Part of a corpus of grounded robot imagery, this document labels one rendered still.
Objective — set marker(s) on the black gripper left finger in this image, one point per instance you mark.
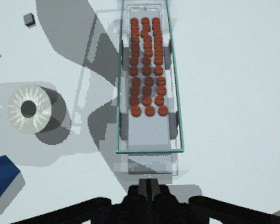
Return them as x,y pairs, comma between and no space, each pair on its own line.
97,210

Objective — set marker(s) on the blue rectangular block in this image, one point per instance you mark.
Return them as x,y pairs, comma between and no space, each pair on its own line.
8,172

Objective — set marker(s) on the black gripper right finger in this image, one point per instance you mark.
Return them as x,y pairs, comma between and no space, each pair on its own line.
167,208

